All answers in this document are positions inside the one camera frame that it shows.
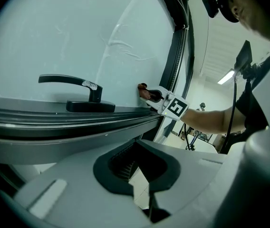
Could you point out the person's right forearm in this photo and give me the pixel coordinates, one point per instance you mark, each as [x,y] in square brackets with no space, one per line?
[208,121]

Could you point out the large frosted window glass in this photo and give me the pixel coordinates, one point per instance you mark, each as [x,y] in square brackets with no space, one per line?
[54,44]

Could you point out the black framed frosted window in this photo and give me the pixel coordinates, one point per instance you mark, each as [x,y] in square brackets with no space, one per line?
[180,44]

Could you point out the person's head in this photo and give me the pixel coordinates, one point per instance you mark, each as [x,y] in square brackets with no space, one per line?
[251,8]

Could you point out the brown cloth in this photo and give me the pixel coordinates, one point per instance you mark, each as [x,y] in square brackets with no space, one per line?
[144,91]

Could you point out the white ceiling light tube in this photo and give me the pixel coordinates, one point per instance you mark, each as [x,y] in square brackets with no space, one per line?
[225,77]

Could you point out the person's black shirt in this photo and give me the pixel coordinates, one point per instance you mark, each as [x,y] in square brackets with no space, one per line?
[263,91]

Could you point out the black chest-mounted device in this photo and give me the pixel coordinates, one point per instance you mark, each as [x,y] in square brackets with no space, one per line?
[244,56]

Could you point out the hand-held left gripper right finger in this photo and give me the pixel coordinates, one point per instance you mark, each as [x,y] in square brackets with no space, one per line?
[196,170]

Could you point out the black head-worn camera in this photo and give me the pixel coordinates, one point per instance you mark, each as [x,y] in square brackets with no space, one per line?
[211,5]

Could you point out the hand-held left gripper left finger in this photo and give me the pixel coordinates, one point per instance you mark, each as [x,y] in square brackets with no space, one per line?
[73,186]

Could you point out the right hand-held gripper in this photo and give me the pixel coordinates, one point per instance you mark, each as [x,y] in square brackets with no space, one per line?
[175,107]

